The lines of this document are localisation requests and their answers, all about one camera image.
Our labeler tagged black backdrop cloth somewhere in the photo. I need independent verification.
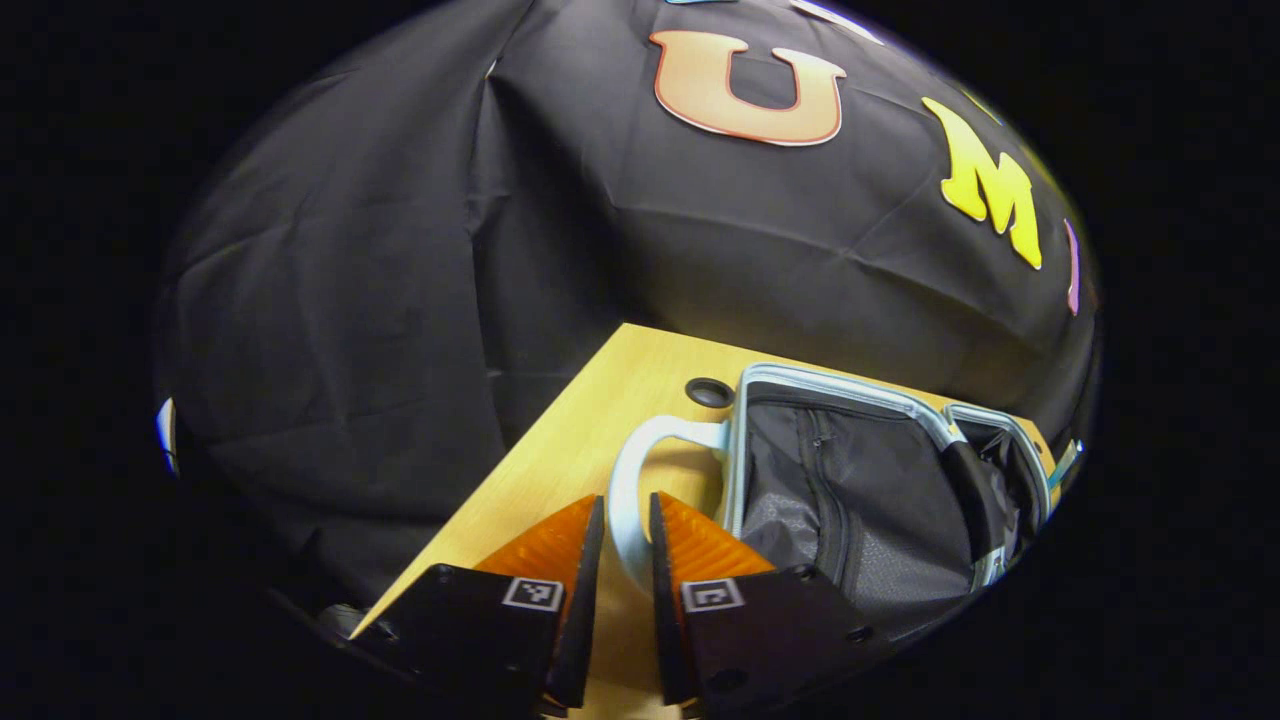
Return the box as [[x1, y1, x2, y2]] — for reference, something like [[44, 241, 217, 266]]
[[150, 0, 1101, 621]]

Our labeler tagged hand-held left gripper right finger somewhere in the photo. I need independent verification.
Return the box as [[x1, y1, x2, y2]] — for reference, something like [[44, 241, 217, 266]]
[[648, 491, 881, 713]]

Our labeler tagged crumpled white cloth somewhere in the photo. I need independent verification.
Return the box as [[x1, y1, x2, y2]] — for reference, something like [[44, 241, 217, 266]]
[[318, 600, 373, 639]]

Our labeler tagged light blue suitcase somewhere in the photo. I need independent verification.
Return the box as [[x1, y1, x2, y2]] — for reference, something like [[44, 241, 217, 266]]
[[607, 362, 1053, 651]]

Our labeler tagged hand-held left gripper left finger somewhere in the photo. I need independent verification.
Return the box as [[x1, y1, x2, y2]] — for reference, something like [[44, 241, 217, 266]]
[[350, 494, 607, 713]]

